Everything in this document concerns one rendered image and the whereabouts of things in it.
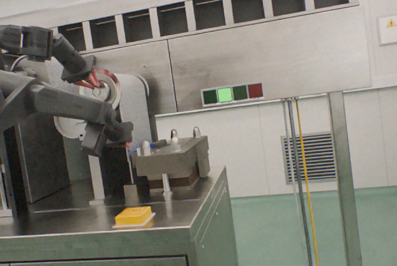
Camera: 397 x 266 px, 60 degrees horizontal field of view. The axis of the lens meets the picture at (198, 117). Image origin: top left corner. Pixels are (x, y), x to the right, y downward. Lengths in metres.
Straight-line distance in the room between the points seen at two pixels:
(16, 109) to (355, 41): 1.16
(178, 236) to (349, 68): 0.89
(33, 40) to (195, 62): 0.66
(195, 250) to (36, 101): 0.51
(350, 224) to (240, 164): 2.28
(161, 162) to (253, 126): 2.71
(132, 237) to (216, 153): 2.98
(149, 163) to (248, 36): 0.63
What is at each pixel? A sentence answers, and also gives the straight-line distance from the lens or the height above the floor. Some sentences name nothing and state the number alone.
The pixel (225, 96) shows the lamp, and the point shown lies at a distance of 1.36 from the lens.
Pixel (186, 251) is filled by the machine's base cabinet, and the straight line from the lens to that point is 0.88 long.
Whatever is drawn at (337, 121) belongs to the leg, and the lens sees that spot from 1.55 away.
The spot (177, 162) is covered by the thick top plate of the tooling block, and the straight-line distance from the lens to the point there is 1.05.
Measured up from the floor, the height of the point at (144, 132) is 1.09.
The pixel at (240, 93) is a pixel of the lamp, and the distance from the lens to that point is 1.35.
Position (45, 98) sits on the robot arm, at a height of 1.22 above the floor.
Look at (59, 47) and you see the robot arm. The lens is 0.99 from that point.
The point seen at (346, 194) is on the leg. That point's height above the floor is 0.70.
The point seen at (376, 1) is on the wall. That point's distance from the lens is 3.91.
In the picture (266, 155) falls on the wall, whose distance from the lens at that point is 3.75.
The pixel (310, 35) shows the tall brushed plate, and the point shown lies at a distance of 1.38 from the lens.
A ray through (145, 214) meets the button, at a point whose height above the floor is 0.92.
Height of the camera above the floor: 1.18
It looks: 3 degrees down
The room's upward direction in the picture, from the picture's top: 8 degrees counter-clockwise
